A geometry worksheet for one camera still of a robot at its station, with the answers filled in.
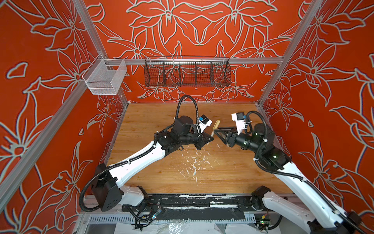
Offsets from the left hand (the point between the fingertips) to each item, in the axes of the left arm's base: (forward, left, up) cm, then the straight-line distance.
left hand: (212, 136), depth 68 cm
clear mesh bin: (+39, +69, +4) cm, 79 cm away
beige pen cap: (+2, -1, +6) cm, 7 cm away
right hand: (0, 0, +4) cm, 4 cm away
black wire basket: (+50, +15, +3) cm, 52 cm away
